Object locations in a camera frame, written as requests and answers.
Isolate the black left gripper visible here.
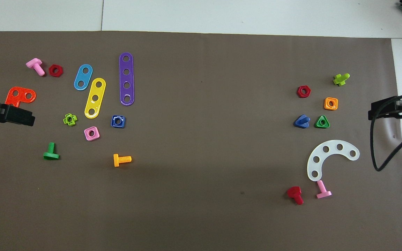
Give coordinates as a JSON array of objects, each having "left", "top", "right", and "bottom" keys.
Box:
[{"left": 0, "top": 99, "right": 36, "bottom": 127}]

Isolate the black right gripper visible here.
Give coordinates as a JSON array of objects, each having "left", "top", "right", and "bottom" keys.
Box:
[{"left": 368, "top": 93, "right": 402, "bottom": 124}]

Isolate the blue triangle-head screw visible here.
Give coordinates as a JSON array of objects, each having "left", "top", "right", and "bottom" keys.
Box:
[{"left": 293, "top": 114, "right": 311, "bottom": 129}]

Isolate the green plastic screw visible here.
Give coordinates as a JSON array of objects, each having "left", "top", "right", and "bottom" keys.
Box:
[{"left": 43, "top": 142, "right": 60, "bottom": 161}]

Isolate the pink plastic screw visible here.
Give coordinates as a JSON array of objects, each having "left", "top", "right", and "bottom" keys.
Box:
[
  {"left": 316, "top": 180, "right": 332, "bottom": 199},
  {"left": 26, "top": 58, "right": 46, "bottom": 77}
]

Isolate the lime green cross screw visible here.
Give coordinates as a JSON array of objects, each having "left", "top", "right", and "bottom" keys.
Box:
[{"left": 333, "top": 73, "right": 350, "bottom": 86}]

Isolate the pink square nut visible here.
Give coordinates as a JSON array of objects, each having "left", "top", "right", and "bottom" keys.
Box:
[{"left": 84, "top": 126, "right": 101, "bottom": 141}]

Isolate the green triangle nut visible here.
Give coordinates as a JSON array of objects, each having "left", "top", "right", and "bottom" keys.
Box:
[{"left": 315, "top": 115, "right": 330, "bottom": 129}]

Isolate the orange plastic screw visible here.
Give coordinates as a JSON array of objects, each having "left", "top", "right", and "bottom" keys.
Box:
[{"left": 113, "top": 153, "right": 132, "bottom": 167}]

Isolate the red plastic screw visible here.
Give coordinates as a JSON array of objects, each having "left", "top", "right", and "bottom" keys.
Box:
[{"left": 287, "top": 186, "right": 304, "bottom": 205}]

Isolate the orange-red angled plate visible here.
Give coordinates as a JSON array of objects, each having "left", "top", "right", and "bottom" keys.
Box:
[{"left": 5, "top": 86, "right": 37, "bottom": 108}]

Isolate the blue two-hole strip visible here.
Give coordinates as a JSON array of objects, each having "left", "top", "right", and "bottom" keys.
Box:
[{"left": 74, "top": 64, "right": 94, "bottom": 91}]

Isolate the white curved five-hole strip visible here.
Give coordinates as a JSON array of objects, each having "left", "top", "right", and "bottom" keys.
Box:
[{"left": 307, "top": 140, "right": 360, "bottom": 182}]

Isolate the yellow three-hole strip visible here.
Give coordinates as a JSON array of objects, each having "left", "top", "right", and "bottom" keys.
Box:
[{"left": 84, "top": 77, "right": 107, "bottom": 119}]

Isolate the purple four-hole strip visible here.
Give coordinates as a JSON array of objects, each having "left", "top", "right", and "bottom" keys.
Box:
[{"left": 119, "top": 52, "right": 135, "bottom": 106}]

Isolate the brown table mat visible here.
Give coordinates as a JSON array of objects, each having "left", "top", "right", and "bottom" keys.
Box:
[{"left": 0, "top": 31, "right": 402, "bottom": 251}]

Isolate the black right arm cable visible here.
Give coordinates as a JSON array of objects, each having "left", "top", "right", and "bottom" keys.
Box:
[{"left": 368, "top": 91, "right": 402, "bottom": 172}]

